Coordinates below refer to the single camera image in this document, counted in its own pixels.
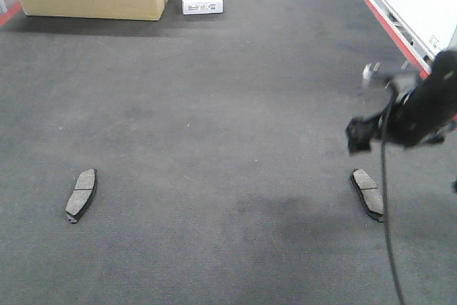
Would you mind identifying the brake pad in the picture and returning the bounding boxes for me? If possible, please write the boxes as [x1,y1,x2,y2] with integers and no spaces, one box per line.
[350,169,384,223]
[65,169,97,224]

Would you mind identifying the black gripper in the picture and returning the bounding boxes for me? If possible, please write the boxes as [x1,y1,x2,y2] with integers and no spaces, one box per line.
[346,50,456,154]

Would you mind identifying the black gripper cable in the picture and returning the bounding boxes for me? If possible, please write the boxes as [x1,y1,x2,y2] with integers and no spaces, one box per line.
[378,86,408,305]

